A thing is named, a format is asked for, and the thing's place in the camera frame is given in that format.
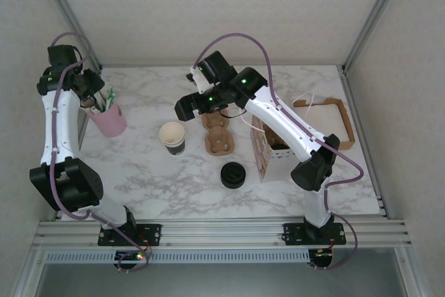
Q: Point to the patterned paper gift bag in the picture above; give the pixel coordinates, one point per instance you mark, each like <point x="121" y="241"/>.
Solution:
<point x="260" y="151"/>

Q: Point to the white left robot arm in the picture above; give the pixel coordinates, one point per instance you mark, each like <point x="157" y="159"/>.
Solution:
<point x="59" y="126"/>

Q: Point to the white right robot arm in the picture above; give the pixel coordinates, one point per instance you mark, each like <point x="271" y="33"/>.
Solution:
<point x="278" y="116"/>

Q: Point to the white paper-wrapped straw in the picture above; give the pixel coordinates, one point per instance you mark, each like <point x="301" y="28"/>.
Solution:
<point x="111" y="97"/>

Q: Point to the brown pulp cup carrier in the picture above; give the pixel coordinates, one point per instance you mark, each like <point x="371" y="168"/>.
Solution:
<point x="217" y="140"/>

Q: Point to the pink metal straw can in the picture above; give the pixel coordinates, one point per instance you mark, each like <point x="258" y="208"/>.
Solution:
<point x="109" y="121"/>

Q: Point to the white napkin stack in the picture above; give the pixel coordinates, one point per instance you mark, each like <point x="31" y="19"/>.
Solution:
<point x="327" y="126"/>

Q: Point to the brown cardboard tray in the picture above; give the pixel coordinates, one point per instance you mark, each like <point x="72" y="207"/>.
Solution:
<point x="347" y="126"/>

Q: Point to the small controller board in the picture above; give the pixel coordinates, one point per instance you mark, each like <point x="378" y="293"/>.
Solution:
<point x="321" y="257"/>
<point x="130" y="257"/>

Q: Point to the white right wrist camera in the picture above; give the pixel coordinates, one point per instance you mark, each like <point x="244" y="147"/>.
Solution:
<point x="199" y="81"/>

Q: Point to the aluminium frame post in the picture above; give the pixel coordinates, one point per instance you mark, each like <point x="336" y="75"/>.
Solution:
<point x="69" y="15"/>
<point x="375" y="15"/>

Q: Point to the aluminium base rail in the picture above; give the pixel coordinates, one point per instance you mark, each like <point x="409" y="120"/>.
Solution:
<point x="222" y="232"/>

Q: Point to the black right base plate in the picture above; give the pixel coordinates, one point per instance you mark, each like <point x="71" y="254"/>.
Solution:
<point x="295" y="234"/>

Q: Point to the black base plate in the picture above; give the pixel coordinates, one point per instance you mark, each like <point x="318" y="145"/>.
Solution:
<point x="149" y="232"/>
<point x="295" y="234"/>

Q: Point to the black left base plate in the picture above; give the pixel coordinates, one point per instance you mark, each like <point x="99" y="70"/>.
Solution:
<point x="149" y="232"/>

